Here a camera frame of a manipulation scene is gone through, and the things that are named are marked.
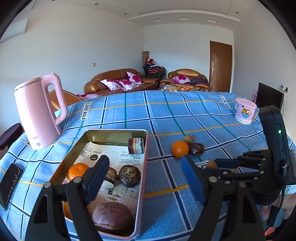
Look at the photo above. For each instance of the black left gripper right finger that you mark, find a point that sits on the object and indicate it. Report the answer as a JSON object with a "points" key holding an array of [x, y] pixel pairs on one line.
{"points": [[242, 218]]}

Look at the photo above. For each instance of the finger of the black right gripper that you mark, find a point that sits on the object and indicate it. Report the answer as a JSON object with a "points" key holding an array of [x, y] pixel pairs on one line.
{"points": [[249, 178], [251, 160]]}

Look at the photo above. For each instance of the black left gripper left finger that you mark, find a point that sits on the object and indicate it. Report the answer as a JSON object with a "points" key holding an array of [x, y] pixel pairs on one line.
{"points": [[47, 221]]}

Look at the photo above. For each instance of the large front orange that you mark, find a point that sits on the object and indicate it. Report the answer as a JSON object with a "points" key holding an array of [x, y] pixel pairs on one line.
{"points": [[77, 170]]}

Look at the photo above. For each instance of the small brown longan fruit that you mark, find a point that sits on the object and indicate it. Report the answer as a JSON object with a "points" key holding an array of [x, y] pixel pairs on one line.
{"points": [[189, 139]]}

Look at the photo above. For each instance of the purple round passion fruit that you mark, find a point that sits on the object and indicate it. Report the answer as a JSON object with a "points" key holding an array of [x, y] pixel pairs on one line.
{"points": [[113, 217]]}

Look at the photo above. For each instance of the dark brown chocolate pastry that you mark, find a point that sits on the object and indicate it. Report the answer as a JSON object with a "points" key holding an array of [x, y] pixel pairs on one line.
{"points": [[129, 175]]}

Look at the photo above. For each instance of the purple layered cake roll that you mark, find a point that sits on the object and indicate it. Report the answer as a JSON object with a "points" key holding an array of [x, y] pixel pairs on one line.
{"points": [[136, 146]]}

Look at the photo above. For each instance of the small tan round fruit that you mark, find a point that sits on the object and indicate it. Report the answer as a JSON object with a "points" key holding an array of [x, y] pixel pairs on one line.
{"points": [[212, 164]]}

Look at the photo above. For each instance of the dark wrinkled passion fruit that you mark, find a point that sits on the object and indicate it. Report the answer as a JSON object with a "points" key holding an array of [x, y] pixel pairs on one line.
{"points": [[196, 149]]}

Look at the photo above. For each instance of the blue plaid tablecloth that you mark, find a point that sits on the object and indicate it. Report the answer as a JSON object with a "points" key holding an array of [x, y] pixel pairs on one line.
{"points": [[169, 210]]}

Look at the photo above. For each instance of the pink cartoon lidded cup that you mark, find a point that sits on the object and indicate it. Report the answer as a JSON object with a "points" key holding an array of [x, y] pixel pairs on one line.
{"points": [[244, 110]]}

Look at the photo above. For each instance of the pink rectangular tin box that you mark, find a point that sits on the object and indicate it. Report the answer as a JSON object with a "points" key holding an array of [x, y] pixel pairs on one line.
{"points": [[111, 138]]}

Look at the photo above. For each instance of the black smartphone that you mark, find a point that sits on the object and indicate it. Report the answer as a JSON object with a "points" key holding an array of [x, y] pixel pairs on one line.
{"points": [[8, 183]]}

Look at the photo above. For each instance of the black television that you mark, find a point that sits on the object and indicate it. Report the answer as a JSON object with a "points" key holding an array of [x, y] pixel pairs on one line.
{"points": [[267, 95]]}

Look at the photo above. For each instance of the printed paper leaflet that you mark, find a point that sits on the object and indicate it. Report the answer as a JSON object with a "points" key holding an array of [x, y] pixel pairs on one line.
{"points": [[118, 157]]}

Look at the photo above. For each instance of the dark round stool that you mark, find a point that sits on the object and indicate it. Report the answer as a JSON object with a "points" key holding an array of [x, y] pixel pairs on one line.
{"points": [[10, 135]]}

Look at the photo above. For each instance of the brown leather armchair sofa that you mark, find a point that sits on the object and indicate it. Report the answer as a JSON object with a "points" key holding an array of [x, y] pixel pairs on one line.
{"points": [[196, 79]]}

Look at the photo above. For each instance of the coffee table with fruit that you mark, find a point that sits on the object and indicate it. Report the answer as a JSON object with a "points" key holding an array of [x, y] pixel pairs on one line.
{"points": [[178, 88]]}

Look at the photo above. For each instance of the armchair floral pillow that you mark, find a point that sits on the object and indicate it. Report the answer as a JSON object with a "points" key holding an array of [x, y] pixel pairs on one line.
{"points": [[181, 79]]}

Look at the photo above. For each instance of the brown wooden door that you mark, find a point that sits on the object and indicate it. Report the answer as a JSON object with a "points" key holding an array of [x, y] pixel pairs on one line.
{"points": [[220, 66]]}

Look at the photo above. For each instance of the pink electric kettle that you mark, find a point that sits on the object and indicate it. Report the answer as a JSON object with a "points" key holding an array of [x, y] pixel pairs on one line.
{"points": [[35, 110]]}

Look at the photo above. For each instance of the stacked dark chairs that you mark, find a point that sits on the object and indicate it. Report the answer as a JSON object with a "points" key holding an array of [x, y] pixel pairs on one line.
{"points": [[151, 68]]}

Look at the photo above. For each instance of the white red floral pillow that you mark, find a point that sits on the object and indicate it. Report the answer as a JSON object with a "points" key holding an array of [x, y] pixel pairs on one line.
{"points": [[112, 84]]}

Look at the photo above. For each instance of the brown leather long sofa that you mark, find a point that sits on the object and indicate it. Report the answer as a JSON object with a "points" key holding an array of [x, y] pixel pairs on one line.
{"points": [[94, 86]]}

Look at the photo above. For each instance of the white wall air conditioner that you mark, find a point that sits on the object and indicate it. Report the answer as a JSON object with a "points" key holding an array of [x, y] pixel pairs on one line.
{"points": [[15, 29]]}

